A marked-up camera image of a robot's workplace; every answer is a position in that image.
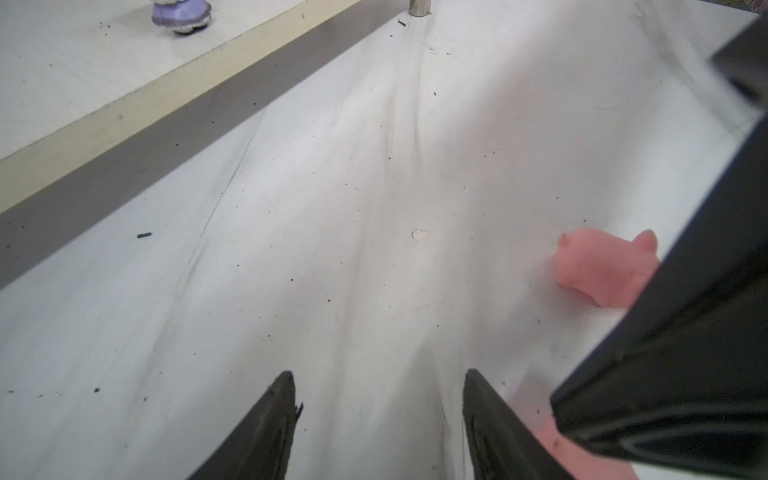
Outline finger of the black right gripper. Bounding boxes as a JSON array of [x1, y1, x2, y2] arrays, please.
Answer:
[[551, 122, 767, 479]]

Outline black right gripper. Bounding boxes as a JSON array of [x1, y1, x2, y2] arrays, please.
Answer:
[[711, 17, 767, 109]]

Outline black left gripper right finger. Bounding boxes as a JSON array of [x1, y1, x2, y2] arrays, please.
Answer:
[[462, 369, 573, 480]]

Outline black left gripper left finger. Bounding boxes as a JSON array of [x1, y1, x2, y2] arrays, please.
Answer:
[[189, 371, 303, 480]]

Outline pink pig toy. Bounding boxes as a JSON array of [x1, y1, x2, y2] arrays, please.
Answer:
[[554, 228, 660, 309], [523, 408, 639, 480]]

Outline black purple figurine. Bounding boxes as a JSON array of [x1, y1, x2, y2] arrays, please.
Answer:
[[151, 0, 212, 35]]

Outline white two-tier shelf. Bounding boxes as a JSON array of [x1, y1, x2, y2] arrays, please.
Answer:
[[0, 0, 433, 217]]

